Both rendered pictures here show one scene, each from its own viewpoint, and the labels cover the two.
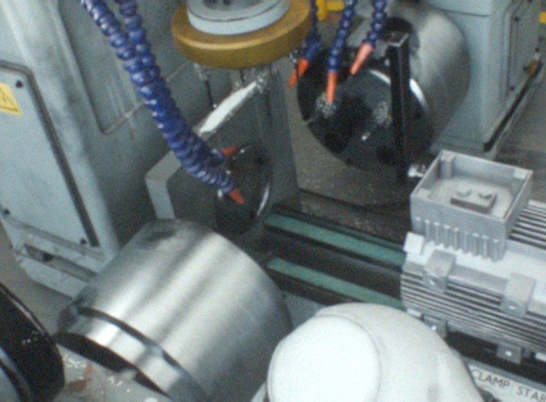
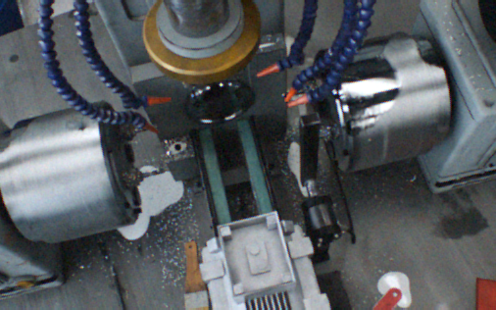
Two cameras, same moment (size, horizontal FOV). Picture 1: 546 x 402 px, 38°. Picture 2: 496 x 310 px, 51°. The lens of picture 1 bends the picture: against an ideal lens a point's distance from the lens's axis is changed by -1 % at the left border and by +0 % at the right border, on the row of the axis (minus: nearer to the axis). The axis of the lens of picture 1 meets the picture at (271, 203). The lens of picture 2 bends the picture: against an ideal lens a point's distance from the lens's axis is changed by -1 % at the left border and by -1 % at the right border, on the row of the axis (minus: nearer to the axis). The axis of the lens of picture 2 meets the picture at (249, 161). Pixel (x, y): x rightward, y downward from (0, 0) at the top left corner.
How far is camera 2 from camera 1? 0.74 m
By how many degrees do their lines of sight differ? 35
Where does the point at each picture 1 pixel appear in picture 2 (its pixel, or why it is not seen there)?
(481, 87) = (451, 153)
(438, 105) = (368, 156)
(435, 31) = (416, 105)
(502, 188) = (283, 268)
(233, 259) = (97, 174)
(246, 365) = (73, 228)
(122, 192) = (142, 54)
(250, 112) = not seen: hidden behind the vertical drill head
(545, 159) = (475, 223)
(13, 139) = not seen: outside the picture
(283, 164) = (272, 98)
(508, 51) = not seen: outside the picture
